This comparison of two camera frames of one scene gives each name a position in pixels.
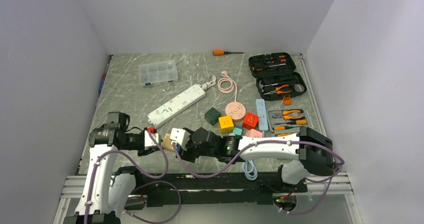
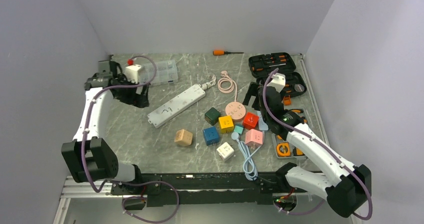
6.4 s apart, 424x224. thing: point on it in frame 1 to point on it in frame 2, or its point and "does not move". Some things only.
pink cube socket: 254,133 does not move
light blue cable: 251,172 does not move
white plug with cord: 208,85 does not move
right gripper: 186,154 to 253,91
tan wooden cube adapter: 167,143 to 183,137
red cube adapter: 250,121 does not move
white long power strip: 174,106 does not move
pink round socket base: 236,109 does not move
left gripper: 144,151 to 140,101
